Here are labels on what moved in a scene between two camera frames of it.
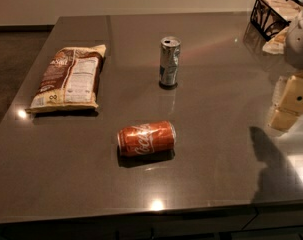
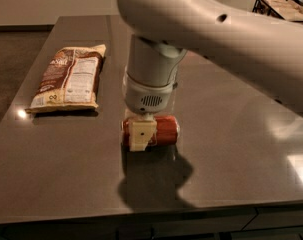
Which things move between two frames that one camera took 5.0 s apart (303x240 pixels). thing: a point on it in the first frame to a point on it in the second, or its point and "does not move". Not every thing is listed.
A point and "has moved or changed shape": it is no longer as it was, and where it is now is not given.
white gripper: [300, 40] to [148, 96]
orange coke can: [147, 138] has moved or changed shape
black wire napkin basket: [271, 13] does not move
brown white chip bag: [70, 80] does not move
